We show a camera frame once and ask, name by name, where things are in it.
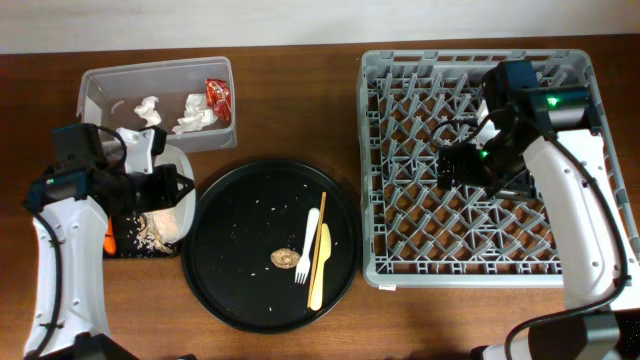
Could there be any orange carrot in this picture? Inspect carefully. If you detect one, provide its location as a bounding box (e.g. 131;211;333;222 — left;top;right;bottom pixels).
103;217;117;257

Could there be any pile of rice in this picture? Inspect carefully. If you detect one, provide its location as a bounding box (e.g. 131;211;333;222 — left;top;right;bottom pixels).
134;209;181;255

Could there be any grey plate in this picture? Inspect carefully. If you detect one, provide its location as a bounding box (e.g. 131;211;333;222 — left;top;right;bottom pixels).
155;145;196;244

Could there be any white napkin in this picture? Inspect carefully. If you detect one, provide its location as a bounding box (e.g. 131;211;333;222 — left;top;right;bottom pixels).
134;96;162;127
172;94;218;135

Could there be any red snack wrapper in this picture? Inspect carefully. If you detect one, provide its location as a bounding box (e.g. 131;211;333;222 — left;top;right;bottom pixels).
205;78;232;123

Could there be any brown mushroom slice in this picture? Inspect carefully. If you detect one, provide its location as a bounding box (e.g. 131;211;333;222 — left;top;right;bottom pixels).
270;248;301;269

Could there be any white plastic fork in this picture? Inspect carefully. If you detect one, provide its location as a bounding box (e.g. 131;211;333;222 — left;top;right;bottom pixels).
294;208;320;285

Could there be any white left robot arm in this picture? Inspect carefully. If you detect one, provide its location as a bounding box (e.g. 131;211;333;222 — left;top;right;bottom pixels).
23;123;195;359

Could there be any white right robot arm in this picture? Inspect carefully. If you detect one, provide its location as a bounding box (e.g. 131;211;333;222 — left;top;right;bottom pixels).
437;60;639;359

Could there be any grey dishwasher rack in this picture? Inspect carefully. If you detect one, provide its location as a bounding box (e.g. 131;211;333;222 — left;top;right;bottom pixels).
357;48;640;291

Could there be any black rectangular tray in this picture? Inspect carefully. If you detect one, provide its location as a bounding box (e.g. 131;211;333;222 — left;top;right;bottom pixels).
103;214;178;259

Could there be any clear plastic bin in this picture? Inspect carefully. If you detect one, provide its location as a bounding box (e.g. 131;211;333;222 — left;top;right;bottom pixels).
76;56;238;153

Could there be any round black tray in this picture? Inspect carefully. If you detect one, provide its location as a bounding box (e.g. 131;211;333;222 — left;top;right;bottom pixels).
182;160;361;334

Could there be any wooden chopstick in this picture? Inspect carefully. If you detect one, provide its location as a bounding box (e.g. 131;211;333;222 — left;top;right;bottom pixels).
307;191;327;311

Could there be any wooden knife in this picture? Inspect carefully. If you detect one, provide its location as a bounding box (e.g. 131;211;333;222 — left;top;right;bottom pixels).
309;223;331;311

